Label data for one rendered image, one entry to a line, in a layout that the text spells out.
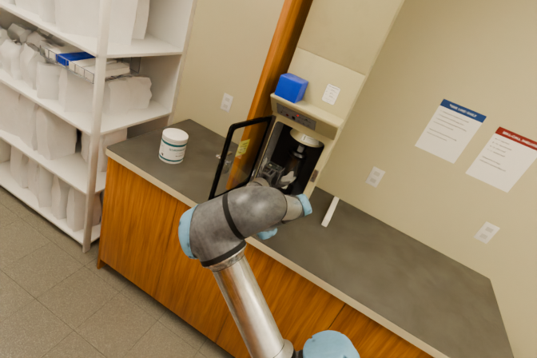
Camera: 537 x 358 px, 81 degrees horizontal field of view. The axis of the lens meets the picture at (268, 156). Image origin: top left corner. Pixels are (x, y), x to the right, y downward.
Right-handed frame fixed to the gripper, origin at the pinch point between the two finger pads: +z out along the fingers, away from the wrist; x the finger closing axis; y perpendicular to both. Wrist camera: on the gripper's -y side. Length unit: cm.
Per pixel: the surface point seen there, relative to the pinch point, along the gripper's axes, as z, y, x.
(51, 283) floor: -37, -122, 96
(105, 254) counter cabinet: -13, -106, 80
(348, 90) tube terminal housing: 19.1, 38.5, -10.2
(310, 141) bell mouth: 20.9, 9.3, -3.9
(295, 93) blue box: 8.1, 31.2, 7.8
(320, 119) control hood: 7.4, 26.2, -6.4
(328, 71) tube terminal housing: 19.3, 42.6, 0.5
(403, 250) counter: 39, -31, -70
